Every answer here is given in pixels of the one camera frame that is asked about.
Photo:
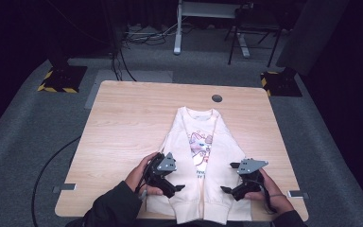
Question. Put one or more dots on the white desk frame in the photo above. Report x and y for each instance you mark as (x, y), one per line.
(178, 34)

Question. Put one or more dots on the person's right hand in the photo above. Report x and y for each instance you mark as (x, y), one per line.
(275, 200)

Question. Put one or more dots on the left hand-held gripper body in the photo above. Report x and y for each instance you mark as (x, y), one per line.
(157, 176)

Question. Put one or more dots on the person's left hand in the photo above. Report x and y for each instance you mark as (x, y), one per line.
(137, 178)

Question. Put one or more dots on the black metal chair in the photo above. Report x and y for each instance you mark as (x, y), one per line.
(258, 26)

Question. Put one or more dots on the pink long-sleeve cat print shirt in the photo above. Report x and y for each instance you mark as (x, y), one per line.
(182, 148)

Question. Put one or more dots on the black stand base yellow stripes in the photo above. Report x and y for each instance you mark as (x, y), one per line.
(66, 77)
(280, 83)

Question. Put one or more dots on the grey round table grommet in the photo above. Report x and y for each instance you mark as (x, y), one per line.
(216, 98)

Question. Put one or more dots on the grey metal table bracket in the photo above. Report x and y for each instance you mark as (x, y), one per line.
(298, 194)
(64, 188)

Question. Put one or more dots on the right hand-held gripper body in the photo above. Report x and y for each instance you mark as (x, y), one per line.
(252, 184)

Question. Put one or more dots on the grey fabric panel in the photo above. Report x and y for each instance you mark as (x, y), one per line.
(315, 31)

